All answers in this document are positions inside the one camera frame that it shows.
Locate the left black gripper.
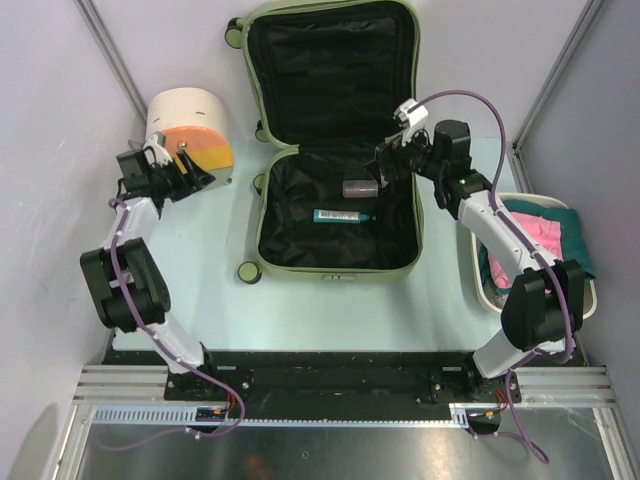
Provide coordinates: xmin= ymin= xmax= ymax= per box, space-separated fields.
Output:
xmin=148 ymin=150 xmax=214 ymax=202

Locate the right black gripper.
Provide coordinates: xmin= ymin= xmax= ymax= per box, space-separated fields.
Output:
xmin=362 ymin=122 xmax=444 ymax=189

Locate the small clear pink-brown jar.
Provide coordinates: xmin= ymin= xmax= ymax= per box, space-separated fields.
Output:
xmin=342 ymin=180 xmax=379 ymax=199

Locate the round cream drawer cabinet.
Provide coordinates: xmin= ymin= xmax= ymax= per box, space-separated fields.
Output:
xmin=146 ymin=87 xmax=234 ymax=187

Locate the green hard shell suitcase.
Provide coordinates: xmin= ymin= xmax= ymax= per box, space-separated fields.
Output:
xmin=224 ymin=1 xmax=424 ymax=284

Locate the pink cloth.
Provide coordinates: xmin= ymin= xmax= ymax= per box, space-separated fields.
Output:
xmin=483 ymin=212 xmax=564 ymax=294

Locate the dark teal cloth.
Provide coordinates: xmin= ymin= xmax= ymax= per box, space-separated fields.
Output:
xmin=478 ymin=199 xmax=596 ymax=296

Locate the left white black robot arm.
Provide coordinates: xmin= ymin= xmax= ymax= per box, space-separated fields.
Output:
xmin=80 ymin=146 xmax=221 ymax=400

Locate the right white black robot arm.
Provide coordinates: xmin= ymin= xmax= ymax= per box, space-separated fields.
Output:
xmin=367 ymin=119 xmax=585 ymax=401

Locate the light blue table mat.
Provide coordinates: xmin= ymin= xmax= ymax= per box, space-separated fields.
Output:
xmin=148 ymin=139 xmax=500 ymax=351

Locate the teal spray bottle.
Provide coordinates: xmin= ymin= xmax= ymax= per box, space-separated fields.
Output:
xmin=313 ymin=209 xmax=377 ymax=224

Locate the white plastic tray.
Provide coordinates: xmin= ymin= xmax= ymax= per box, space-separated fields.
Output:
xmin=471 ymin=193 xmax=597 ymax=318

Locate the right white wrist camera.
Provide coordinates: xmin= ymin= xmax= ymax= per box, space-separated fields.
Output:
xmin=394 ymin=98 xmax=429 ymax=146

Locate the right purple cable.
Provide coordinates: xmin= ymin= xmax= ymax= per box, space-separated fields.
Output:
xmin=412 ymin=89 xmax=576 ymax=465

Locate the purple cable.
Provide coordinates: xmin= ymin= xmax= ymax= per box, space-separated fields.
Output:
xmin=412 ymin=89 xmax=576 ymax=465
xmin=94 ymin=139 xmax=246 ymax=451

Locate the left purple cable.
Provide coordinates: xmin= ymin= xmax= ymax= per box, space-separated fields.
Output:
xmin=94 ymin=139 xmax=246 ymax=451

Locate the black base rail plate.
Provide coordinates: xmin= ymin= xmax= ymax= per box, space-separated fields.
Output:
xmin=102 ymin=350 xmax=584 ymax=422

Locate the grey slotted cable duct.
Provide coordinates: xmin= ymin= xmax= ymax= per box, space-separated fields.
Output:
xmin=92 ymin=405 xmax=469 ymax=429

